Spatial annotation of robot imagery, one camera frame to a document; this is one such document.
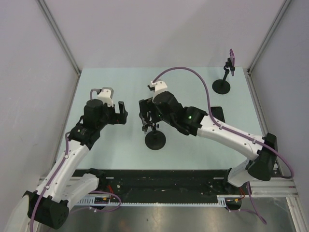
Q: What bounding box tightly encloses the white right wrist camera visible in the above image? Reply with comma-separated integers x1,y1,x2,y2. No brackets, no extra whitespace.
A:
147,80,168,99

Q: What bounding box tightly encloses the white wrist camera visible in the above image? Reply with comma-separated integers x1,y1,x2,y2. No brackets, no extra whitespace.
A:
97,87,114,107
147,80,168,99

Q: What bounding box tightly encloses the white slotted cable duct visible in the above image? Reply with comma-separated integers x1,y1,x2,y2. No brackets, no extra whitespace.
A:
76,195,226,207

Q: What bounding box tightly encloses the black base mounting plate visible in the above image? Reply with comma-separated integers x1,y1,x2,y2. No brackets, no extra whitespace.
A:
94,169,248,199

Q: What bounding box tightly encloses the aluminium right corner post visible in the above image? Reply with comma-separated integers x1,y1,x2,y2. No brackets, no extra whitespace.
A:
247,0,294,75

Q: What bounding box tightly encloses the aluminium left corner post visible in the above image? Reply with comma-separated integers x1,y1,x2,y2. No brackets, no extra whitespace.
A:
36,0,81,76

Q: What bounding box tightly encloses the aluminium rail front right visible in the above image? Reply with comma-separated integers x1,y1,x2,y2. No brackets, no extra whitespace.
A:
250,178,298,198

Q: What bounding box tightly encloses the purple phone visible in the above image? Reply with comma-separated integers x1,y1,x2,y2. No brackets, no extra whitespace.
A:
229,49,235,76

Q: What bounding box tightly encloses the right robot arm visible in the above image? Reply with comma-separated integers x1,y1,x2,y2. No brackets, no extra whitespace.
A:
139,91,278,187

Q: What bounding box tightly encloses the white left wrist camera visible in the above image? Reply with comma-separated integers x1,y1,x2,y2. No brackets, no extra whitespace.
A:
97,87,114,107

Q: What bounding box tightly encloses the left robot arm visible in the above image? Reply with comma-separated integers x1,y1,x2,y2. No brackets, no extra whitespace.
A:
24,99,128,232

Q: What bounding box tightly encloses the aluminium corner post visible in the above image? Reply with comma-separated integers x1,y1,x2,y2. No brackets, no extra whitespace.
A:
247,0,294,75
36,0,81,76

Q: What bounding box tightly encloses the black stand of purple phone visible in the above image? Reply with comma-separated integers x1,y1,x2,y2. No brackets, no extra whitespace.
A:
212,58,233,95

